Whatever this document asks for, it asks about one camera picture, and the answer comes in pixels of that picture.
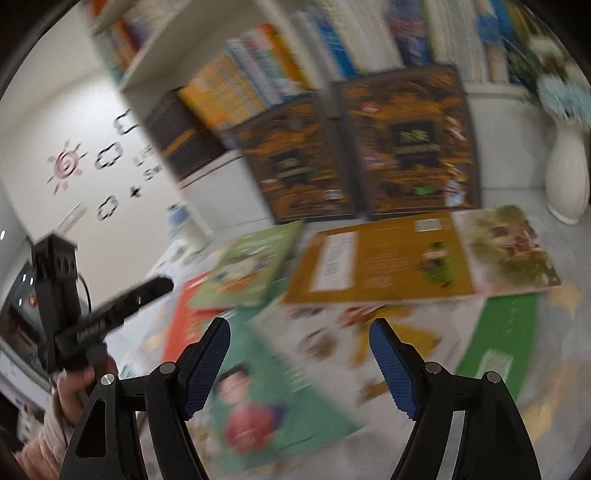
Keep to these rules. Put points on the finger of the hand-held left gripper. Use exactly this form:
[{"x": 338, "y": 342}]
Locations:
[{"x": 143, "y": 297}]

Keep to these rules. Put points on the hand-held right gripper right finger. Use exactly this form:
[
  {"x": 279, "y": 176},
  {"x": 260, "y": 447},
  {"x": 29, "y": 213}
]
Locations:
[{"x": 392, "y": 364}]

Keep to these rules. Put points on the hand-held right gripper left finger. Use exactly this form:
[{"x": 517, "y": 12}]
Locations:
[{"x": 207, "y": 364}]

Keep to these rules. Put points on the white book yellow robed figure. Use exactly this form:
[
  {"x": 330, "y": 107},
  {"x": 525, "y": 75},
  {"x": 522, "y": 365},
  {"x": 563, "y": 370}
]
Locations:
[{"x": 332, "y": 332}]

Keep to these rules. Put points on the teal book with red figure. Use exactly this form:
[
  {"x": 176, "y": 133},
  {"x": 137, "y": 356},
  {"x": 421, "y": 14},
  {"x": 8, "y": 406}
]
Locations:
[{"x": 286, "y": 415}]

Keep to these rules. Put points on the light green clock cover book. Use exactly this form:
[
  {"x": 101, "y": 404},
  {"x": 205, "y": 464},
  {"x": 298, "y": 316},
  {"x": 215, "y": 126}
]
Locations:
[{"x": 249, "y": 267}]

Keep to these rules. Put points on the bright green paperback book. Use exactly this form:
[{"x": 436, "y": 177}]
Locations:
[{"x": 503, "y": 332}]

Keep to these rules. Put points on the person's left forearm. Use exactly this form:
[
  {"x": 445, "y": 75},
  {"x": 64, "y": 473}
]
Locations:
[{"x": 41, "y": 443}]

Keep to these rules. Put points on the row of bright spine books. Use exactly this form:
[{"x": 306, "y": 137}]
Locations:
[{"x": 115, "y": 41}]

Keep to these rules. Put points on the row of colourful shelf books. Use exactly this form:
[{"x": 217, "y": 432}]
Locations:
[{"x": 258, "y": 69}]

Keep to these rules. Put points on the person's left hand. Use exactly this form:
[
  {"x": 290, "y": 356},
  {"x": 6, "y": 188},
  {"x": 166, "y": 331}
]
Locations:
[{"x": 71, "y": 392}]

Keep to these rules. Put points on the red cover book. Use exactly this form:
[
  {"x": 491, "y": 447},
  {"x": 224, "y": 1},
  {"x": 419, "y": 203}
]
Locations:
[{"x": 184, "y": 323}]

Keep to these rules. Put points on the white bottle with blue lid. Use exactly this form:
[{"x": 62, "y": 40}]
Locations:
[{"x": 184, "y": 230}]

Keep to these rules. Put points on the mustard cover book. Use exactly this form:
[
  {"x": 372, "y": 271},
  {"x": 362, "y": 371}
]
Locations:
[{"x": 392, "y": 263}]

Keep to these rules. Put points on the row of dark hardcover volumes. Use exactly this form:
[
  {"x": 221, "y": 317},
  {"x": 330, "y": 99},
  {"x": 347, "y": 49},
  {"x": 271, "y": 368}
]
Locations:
[{"x": 184, "y": 134}]

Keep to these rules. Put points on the dark ornate encyclopedia book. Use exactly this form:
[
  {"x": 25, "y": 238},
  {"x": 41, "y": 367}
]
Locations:
[
  {"x": 411, "y": 147},
  {"x": 295, "y": 170}
]

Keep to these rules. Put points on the white wall switch panel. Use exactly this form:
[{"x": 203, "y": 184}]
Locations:
[{"x": 69, "y": 221}]

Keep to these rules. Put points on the red sun wall sticker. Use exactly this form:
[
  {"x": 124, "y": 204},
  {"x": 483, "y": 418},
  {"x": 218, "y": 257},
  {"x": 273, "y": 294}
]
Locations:
[{"x": 64, "y": 166}]

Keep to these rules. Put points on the black lettering wall sticker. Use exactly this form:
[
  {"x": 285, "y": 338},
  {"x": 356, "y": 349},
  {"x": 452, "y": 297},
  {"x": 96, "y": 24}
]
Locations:
[{"x": 150, "y": 168}]

